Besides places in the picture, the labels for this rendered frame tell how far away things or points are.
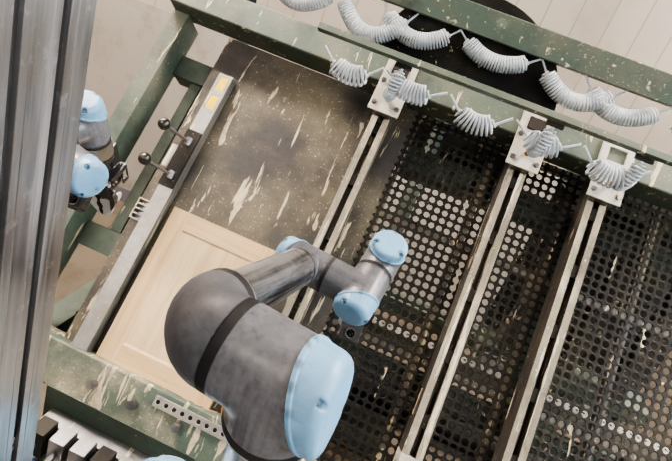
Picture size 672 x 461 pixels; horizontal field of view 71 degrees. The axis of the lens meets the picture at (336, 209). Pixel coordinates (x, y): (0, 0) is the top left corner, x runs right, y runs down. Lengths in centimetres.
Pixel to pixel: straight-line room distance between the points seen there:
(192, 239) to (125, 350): 37
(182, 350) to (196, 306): 5
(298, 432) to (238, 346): 10
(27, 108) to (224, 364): 29
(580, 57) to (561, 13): 163
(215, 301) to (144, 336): 102
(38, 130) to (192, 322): 24
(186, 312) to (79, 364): 106
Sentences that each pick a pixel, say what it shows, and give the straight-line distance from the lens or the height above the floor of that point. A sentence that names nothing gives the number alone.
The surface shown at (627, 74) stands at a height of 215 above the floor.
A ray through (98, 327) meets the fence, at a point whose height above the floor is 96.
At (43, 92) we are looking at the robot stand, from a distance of 42.
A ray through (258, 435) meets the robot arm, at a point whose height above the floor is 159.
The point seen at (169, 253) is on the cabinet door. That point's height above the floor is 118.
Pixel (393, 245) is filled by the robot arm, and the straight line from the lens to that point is 92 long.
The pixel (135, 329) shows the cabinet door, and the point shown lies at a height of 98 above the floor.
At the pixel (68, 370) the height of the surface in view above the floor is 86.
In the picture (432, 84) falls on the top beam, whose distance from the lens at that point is 156.
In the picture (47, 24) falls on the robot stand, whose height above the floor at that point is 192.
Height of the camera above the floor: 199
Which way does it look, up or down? 21 degrees down
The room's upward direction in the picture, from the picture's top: 21 degrees clockwise
